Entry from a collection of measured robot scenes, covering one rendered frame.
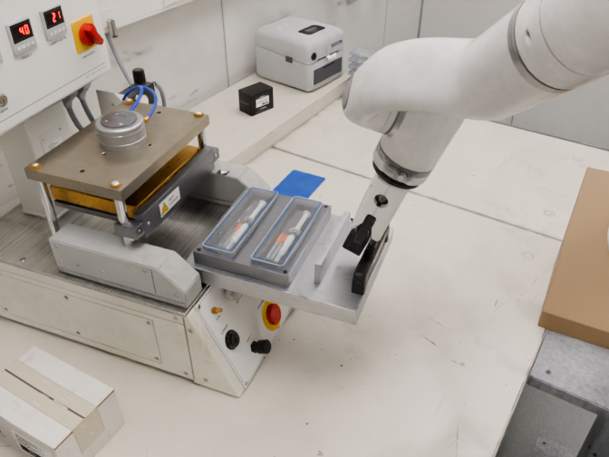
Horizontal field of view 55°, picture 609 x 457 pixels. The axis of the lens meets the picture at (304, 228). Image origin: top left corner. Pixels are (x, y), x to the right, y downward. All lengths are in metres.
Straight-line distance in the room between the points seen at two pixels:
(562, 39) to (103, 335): 0.88
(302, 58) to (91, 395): 1.25
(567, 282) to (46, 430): 0.93
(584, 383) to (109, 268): 0.83
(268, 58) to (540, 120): 1.82
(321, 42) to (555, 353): 1.18
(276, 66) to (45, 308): 1.14
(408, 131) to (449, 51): 0.14
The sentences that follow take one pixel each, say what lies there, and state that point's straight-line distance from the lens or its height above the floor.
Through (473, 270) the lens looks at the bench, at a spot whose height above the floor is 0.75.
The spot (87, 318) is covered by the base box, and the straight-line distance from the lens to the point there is 1.11.
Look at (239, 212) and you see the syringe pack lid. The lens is 1.01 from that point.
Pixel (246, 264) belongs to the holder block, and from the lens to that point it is 0.91.
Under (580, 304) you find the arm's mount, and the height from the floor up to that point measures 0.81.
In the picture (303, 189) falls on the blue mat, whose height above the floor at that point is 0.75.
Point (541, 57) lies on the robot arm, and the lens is 0.53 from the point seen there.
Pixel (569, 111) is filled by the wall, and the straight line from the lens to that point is 3.36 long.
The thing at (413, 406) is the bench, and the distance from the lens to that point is 1.05.
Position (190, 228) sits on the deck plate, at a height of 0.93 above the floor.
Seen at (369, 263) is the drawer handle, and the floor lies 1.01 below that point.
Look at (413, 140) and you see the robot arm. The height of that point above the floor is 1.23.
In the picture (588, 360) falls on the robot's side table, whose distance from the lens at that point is 1.21.
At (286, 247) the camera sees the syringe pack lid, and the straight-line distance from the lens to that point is 0.93.
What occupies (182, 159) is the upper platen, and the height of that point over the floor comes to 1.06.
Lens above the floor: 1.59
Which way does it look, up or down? 37 degrees down
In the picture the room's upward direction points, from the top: straight up
